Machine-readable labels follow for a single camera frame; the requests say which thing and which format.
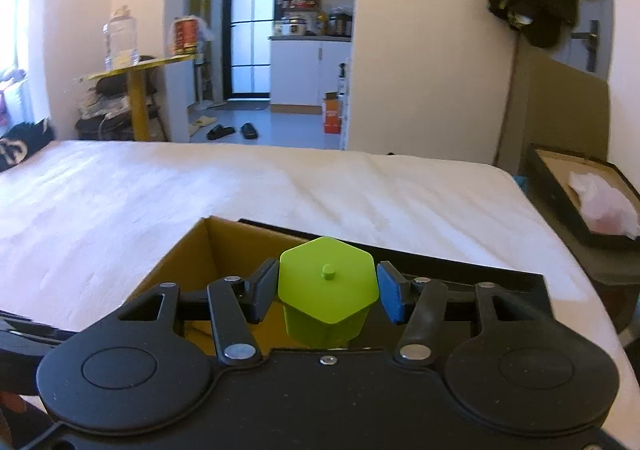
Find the yellow table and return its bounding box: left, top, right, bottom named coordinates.
left=75, top=55, right=201, bottom=141

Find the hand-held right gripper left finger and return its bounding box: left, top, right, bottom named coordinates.
left=116, top=257, right=281, bottom=367

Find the orange box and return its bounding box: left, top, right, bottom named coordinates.
left=322, top=91, right=346, bottom=134

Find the black flat box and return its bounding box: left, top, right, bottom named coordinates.
left=525, top=143, right=640, bottom=248

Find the pile of dark bags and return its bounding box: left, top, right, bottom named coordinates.
left=75, top=78, right=168, bottom=141

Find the white kitchen cabinet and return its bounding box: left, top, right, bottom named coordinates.
left=269, top=35, right=351, bottom=113

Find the black tray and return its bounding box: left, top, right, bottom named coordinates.
left=239, top=217, right=556, bottom=321

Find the green hexagonal container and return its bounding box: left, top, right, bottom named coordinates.
left=277, top=237, right=379, bottom=347

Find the door handle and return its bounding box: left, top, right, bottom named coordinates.
left=571, top=20, right=600, bottom=72

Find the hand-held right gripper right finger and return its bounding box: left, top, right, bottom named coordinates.
left=376, top=260, right=551, bottom=363

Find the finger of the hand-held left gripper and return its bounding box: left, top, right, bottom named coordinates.
left=0, top=311, right=76, bottom=371

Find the large cardboard sheet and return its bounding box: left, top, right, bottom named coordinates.
left=497, top=50, right=611, bottom=171

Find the person's left forearm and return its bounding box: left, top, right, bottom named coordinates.
left=0, top=391, right=36, bottom=436

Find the black printed cloth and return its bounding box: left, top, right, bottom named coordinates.
left=0, top=120, right=55, bottom=173

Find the clear plastic water jug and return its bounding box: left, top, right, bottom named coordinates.
left=102, top=8, right=141, bottom=70

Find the dark cooking pot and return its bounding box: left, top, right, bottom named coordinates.
left=327, top=10, right=353, bottom=36

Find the red can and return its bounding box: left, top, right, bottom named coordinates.
left=172, top=16, right=201, bottom=56

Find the brown cardboard box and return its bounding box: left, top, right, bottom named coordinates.
left=125, top=216, right=326, bottom=356

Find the black framed glass door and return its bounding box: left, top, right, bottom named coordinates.
left=222, top=0, right=278, bottom=101

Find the white plastic bag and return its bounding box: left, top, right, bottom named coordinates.
left=567, top=171, right=640, bottom=237

